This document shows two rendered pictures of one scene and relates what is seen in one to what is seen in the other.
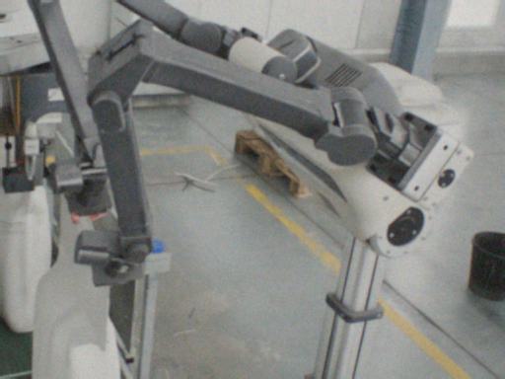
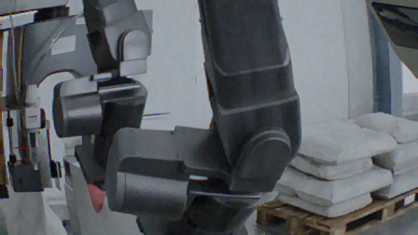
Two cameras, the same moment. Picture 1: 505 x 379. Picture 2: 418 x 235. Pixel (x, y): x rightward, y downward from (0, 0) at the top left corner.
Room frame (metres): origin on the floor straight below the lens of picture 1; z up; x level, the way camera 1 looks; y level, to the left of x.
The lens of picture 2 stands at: (0.67, 0.13, 1.33)
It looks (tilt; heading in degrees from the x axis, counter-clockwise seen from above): 9 degrees down; 357
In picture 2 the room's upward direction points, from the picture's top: 1 degrees counter-clockwise
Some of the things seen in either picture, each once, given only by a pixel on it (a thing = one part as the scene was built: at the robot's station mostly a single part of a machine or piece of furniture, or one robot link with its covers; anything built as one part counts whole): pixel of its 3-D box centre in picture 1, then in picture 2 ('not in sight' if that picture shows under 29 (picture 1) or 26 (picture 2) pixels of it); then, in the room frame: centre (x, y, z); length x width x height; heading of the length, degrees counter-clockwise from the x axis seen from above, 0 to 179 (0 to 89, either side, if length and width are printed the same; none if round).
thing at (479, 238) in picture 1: (496, 267); not in sight; (3.29, -1.60, 0.13); 0.30 x 0.30 x 0.26
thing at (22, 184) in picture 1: (18, 179); (24, 175); (1.83, 0.44, 1.04); 0.08 x 0.06 x 0.05; 115
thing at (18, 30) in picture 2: (1, 93); (5, 65); (1.90, 0.50, 1.26); 0.22 x 0.05 x 0.16; 25
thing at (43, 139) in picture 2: (36, 164); (42, 155); (1.86, 0.40, 1.08); 0.03 x 0.01 x 0.13; 115
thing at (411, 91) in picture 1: (391, 83); (389, 127); (4.97, -1.35, 0.56); 0.67 x 0.43 x 0.15; 25
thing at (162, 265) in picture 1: (153, 257); not in sight; (1.88, 0.06, 0.81); 0.08 x 0.08 x 0.06; 25
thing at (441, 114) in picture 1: (404, 112); (401, 148); (4.76, -1.42, 0.44); 0.68 x 0.44 x 0.15; 115
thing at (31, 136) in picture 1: (32, 151); (34, 127); (1.79, 0.39, 1.14); 0.05 x 0.04 x 0.16; 115
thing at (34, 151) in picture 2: (30, 164); (33, 146); (1.79, 0.40, 1.11); 0.03 x 0.03 x 0.06
